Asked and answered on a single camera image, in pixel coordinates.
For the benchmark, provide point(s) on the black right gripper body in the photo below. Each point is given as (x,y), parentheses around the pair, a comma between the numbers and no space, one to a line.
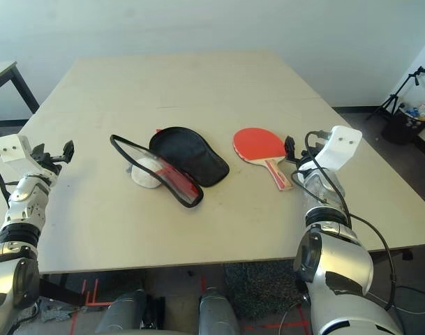
(299,160)

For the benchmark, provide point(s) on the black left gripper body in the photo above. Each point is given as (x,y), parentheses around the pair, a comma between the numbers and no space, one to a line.
(51,162)

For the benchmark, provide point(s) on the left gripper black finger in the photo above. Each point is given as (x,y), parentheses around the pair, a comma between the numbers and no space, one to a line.
(40,150)
(68,150)

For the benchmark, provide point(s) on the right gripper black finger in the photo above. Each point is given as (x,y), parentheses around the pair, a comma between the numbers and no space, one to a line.
(290,147)

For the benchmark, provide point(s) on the red ping-pong paddle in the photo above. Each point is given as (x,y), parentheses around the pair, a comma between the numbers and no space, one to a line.
(257,143)

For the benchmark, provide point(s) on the white plush zipper pull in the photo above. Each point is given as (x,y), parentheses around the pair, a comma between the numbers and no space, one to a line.
(146,174)

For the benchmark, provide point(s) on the red black paddle case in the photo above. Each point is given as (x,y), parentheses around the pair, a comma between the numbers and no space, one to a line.
(191,157)

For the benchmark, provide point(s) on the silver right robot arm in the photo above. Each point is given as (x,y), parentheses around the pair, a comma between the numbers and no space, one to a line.
(337,258)

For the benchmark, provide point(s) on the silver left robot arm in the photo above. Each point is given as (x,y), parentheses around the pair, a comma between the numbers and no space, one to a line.
(23,195)

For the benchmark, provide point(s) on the black-framed side table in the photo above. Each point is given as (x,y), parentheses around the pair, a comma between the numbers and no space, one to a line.
(1,71)

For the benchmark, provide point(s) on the black storage bin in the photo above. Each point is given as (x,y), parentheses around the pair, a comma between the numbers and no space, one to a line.
(400,130)

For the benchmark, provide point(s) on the black tripod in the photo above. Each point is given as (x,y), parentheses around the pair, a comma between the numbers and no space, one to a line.
(395,96)

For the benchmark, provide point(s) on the dark grey shaggy carpet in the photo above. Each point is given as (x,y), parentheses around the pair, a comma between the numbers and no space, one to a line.
(261,282)

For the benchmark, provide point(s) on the black table support bar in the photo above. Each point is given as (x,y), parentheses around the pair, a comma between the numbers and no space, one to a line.
(60,291)

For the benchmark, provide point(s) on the colourful clutter in bin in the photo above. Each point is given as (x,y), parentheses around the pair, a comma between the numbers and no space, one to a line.
(419,111)

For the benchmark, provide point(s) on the grey cloth scrap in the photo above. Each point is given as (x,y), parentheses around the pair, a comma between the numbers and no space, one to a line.
(55,312)

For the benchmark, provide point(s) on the grey left robot leg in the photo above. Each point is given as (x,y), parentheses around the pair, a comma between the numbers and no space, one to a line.
(123,312)

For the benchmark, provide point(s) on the grey robot leg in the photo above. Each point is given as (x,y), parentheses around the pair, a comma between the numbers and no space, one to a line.
(123,312)
(215,312)

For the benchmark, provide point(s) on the grey right robot leg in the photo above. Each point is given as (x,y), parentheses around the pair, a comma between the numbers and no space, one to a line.
(215,312)

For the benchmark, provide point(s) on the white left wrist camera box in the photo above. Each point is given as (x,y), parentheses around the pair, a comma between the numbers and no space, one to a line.
(13,146)

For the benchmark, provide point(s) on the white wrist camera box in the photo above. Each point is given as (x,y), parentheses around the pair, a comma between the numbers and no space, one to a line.
(13,146)
(339,148)

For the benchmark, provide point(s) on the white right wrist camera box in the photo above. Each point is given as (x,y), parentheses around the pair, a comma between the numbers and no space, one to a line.
(339,148)

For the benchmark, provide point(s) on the black table edge bracket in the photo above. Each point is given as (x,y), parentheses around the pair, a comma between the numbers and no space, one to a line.
(407,254)

